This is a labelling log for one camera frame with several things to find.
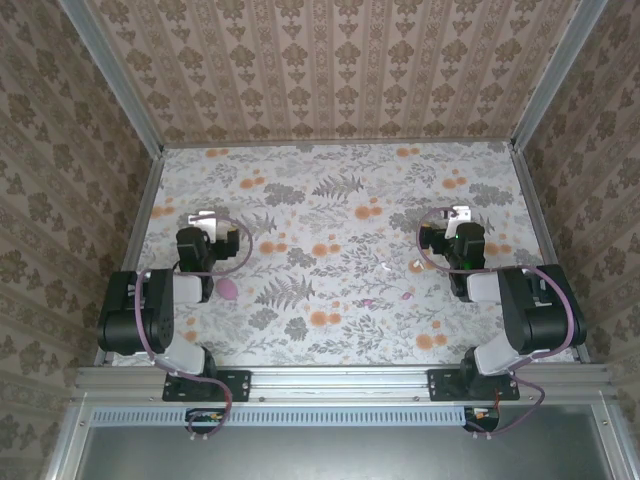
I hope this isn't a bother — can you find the black connector box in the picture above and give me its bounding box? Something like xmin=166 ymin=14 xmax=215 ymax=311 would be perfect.
xmin=185 ymin=407 xmax=226 ymax=434
xmin=462 ymin=405 xmax=501 ymax=432

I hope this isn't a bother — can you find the grey metal sheet panel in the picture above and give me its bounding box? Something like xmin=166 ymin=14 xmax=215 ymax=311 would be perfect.
xmin=74 ymin=404 xmax=621 ymax=480

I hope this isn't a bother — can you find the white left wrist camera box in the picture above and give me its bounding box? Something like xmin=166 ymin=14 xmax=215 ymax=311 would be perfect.
xmin=187 ymin=209 xmax=218 ymax=242

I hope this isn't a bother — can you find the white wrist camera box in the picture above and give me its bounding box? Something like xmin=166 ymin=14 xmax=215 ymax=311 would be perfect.
xmin=187 ymin=209 xmax=218 ymax=242
xmin=447 ymin=205 xmax=473 ymax=236

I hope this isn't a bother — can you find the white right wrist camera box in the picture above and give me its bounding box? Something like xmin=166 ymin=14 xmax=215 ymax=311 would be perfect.
xmin=447 ymin=205 xmax=473 ymax=236

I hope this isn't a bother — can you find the aluminium table side rail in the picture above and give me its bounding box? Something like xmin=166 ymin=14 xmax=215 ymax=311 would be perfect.
xmin=94 ymin=147 xmax=165 ymax=366
xmin=509 ymin=142 xmax=591 ymax=364

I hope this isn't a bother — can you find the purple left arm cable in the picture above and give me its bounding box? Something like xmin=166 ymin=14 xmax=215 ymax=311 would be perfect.
xmin=133 ymin=215 xmax=255 ymax=444

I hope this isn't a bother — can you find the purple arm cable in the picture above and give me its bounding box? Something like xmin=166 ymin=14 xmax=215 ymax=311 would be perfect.
xmin=417 ymin=207 xmax=576 ymax=442
xmin=133 ymin=215 xmax=255 ymax=444

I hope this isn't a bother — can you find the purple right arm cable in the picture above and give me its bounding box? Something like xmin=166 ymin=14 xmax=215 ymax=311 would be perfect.
xmin=417 ymin=207 xmax=576 ymax=442

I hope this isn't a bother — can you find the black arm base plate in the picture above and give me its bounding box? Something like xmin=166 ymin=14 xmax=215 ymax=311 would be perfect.
xmin=162 ymin=368 xmax=251 ymax=404
xmin=427 ymin=368 xmax=521 ymax=402

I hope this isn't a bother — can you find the aluminium frame post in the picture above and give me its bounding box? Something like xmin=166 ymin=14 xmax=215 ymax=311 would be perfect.
xmin=57 ymin=0 xmax=166 ymax=156
xmin=509 ymin=0 xmax=609 ymax=151

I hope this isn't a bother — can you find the aluminium mounting rail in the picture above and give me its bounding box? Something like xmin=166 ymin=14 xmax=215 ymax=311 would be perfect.
xmin=74 ymin=364 xmax=614 ymax=402

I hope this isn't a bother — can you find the grey slotted cable duct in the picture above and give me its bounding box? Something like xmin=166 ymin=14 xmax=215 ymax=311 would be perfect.
xmin=92 ymin=405 xmax=464 ymax=427

